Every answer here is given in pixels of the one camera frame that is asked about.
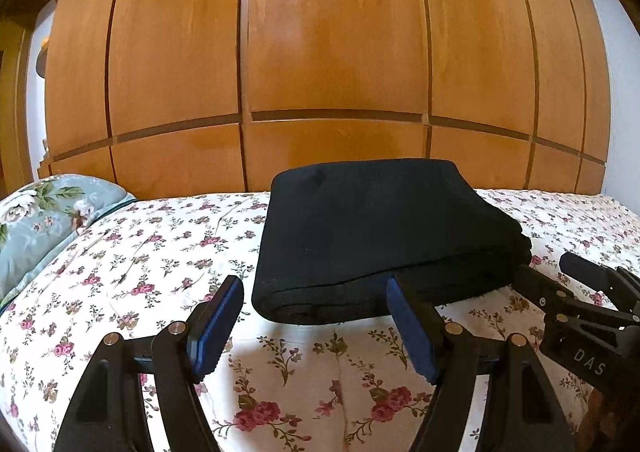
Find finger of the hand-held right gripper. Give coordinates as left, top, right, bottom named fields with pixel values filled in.
left=559, top=251, right=618, bottom=290
left=510, top=263, right=577, bottom=315

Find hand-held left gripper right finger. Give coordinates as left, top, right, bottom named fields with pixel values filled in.
left=385, top=274, right=581, bottom=452

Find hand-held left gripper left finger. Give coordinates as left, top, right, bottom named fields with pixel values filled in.
left=52, top=274, right=246, bottom=452

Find black pants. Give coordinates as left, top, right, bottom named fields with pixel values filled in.
left=251, top=158, right=533, bottom=327

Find person's right hand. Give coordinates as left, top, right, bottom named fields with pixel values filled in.
left=580, top=379, right=640, bottom=452

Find floral white bedspread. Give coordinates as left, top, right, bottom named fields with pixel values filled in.
left=0, top=187, right=640, bottom=452

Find blue floral pillow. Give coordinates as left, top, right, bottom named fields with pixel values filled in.
left=0, top=174, right=136, bottom=305

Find wooden wardrobe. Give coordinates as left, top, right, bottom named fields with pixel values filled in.
left=37, top=0, right=613, bottom=207

